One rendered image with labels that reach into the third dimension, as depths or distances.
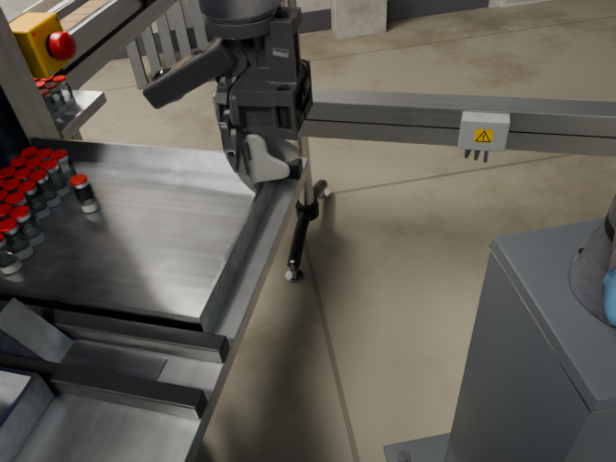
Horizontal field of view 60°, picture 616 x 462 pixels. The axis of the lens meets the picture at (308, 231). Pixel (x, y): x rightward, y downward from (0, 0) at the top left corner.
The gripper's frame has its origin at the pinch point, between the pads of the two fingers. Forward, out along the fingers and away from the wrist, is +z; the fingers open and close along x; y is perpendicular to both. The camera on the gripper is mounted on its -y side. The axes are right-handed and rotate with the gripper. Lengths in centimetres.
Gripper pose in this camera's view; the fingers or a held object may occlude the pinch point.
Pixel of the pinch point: (252, 182)
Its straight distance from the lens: 63.1
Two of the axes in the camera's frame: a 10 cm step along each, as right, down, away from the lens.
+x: 2.4, -6.7, 7.1
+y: 9.7, 1.1, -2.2
